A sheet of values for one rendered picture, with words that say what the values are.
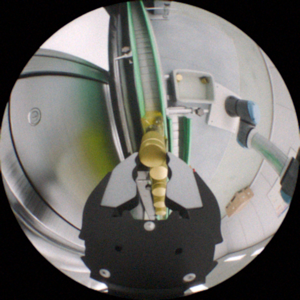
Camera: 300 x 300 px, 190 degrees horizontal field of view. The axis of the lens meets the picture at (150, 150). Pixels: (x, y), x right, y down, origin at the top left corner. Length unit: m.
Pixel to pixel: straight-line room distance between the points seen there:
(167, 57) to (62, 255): 0.77
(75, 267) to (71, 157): 0.20
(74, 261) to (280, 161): 0.58
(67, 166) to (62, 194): 0.04
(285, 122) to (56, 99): 3.79
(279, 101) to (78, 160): 3.90
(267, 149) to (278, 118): 3.28
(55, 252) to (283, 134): 3.82
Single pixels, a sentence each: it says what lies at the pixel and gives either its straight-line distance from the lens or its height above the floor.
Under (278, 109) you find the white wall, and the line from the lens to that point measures 3.77.
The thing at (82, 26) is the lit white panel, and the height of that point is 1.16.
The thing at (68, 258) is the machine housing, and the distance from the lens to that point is 0.20.
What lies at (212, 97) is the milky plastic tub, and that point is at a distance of 0.57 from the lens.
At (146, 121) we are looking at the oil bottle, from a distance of 0.21.
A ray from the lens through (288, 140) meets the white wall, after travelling 3.65.
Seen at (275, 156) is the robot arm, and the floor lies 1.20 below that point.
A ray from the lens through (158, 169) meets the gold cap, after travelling 0.17.
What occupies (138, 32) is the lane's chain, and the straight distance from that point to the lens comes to 0.59.
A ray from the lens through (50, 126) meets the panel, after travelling 0.15.
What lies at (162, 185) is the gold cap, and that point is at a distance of 0.21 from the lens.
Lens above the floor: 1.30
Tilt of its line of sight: 62 degrees down
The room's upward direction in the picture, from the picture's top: 176 degrees counter-clockwise
